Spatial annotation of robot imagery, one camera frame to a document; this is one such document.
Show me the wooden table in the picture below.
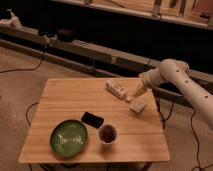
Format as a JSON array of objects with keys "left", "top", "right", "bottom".
[{"left": 19, "top": 78, "right": 170, "bottom": 163}]

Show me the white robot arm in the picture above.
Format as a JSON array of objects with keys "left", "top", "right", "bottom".
[{"left": 133, "top": 59, "right": 213, "bottom": 131}]

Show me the black smartphone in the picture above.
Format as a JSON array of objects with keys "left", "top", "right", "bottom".
[{"left": 81, "top": 112, "right": 104, "bottom": 129}]

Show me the green ceramic bowl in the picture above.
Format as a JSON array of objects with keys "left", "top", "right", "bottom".
[{"left": 49, "top": 120, "right": 88, "bottom": 158}]

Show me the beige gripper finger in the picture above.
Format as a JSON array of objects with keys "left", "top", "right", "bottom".
[{"left": 132, "top": 89, "right": 144, "bottom": 98}]

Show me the black cable at right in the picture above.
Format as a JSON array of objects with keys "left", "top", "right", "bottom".
[{"left": 189, "top": 109, "right": 213, "bottom": 171}]

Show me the black floor cable left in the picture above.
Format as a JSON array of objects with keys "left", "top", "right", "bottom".
[{"left": 0, "top": 46, "right": 46, "bottom": 74}]

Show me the white object on ledge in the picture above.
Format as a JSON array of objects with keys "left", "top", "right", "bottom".
[{"left": 0, "top": 9, "right": 22, "bottom": 29}]

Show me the black box on ledge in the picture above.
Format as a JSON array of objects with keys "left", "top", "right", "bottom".
[{"left": 57, "top": 29, "right": 75, "bottom": 42}]

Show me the white cup with dark liquid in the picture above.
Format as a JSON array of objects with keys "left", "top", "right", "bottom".
[{"left": 98, "top": 124, "right": 117, "bottom": 144}]

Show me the small beige block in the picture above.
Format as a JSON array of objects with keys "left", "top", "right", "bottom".
[{"left": 130, "top": 99, "right": 147, "bottom": 114}]

